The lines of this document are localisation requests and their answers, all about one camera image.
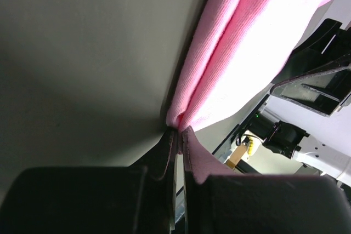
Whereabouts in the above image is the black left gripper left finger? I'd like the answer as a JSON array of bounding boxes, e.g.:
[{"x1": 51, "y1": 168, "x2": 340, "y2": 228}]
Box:
[{"x1": 7, "y1": 129, "x2": 176, "y2": 233}]

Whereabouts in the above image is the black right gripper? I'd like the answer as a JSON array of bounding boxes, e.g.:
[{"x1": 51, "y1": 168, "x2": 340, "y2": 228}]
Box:
[{"x1": 270, "y1": 19, "x2": 350, "y2": 116}]

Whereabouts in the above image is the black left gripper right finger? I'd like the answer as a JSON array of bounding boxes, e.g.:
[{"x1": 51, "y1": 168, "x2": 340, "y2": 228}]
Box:
[{"x1": 182, "y1": 128, "x2": 350, "y2": 233}]

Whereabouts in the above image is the pink t-shirt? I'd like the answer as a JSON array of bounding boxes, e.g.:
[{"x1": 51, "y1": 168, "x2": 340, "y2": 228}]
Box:
[{"x1": 166, "y1": 0, "x2": 351, "y2": 155}]

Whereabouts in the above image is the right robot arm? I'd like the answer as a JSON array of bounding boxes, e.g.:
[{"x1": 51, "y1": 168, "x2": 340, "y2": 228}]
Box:
[{"x1": 250, "y1": 19, "x2": 350, "y2": 185}]

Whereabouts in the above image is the yellow object in background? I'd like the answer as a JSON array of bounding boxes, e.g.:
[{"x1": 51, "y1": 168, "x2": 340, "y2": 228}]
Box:
[{"x1": 245, "y1": 136, "x2": 262, "y2": 157}]

